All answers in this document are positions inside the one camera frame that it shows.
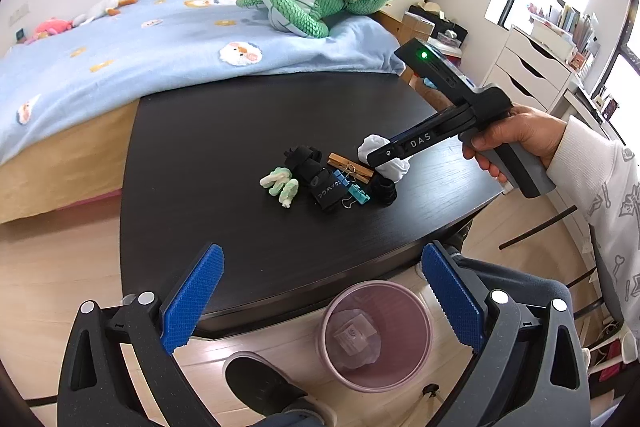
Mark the white drawer unit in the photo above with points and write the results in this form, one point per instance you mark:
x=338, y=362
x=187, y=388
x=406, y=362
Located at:
x=535, y=67

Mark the green white twisted candy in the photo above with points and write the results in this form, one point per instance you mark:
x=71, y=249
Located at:
x=280, y=187

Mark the small dark wall device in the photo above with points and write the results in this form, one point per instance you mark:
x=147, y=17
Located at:
x=20, y=35

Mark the black ribbed cap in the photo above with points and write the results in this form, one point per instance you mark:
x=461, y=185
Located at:
x=385, y=193

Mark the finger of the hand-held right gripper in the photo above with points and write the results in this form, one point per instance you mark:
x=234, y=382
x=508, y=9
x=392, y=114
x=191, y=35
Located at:
x=400, y=149

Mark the white tissue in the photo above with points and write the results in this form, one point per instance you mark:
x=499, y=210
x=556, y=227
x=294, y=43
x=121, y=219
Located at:
x=398, y=172

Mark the white printed packet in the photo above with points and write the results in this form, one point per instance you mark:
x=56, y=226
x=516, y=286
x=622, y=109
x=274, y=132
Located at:
x=350, y=337

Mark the pink waste bin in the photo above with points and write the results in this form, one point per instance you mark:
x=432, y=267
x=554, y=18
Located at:
x=405, y=322

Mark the black shoe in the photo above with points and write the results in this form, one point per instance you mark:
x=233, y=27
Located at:
x=255, y=382

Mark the cardboard box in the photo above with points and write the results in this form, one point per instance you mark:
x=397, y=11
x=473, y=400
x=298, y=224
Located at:
x=417, y=27

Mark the person's left leg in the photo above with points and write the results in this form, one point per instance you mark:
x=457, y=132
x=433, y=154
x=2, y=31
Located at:
x=295, y=418

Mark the blue binder clip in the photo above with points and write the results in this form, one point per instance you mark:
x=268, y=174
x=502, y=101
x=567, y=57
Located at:
x=343, y=180

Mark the wooden bed frame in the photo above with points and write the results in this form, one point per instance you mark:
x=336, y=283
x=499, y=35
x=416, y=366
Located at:
x=65, y=177

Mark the pink plush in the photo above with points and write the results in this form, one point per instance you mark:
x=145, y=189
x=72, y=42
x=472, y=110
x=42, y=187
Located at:
x=47, y=29

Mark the white goose plush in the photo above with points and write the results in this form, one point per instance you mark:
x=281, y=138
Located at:
x=100, y=9

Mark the row of books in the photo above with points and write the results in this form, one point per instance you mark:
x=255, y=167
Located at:
x=570, y=24

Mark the red storage box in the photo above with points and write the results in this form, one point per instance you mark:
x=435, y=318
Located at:
x=447, y=49

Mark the wooden clothespin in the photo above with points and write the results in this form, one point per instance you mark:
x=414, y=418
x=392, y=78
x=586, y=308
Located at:
x=345, y=161

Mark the green dragon plush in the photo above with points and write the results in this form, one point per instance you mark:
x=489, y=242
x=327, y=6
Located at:
x=300, y=2

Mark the teal binder clip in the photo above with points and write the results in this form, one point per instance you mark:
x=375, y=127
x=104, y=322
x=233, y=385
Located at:
x=359, y=194

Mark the person's right forearm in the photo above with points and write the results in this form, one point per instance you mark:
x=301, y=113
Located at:
x=595, y=187

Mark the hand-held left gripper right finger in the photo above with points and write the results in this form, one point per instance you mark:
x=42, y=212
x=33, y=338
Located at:
x=452, y=302

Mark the black plastic piece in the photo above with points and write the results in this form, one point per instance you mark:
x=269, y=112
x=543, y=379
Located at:
x=302, y=156

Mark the person's right hand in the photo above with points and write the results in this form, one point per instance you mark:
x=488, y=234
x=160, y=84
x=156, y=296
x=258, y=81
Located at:
x=530, y=132

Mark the clear table corner guard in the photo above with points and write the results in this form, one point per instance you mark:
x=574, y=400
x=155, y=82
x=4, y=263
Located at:
x=129, y=299

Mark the black metal chair frame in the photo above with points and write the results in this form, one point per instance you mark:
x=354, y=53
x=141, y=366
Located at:
x=537, y=229

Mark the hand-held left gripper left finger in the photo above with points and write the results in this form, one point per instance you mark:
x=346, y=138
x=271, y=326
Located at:
x=192, y=302

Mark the bed with blue blanket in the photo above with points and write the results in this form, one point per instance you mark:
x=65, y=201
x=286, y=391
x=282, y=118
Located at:
x=150, y=52

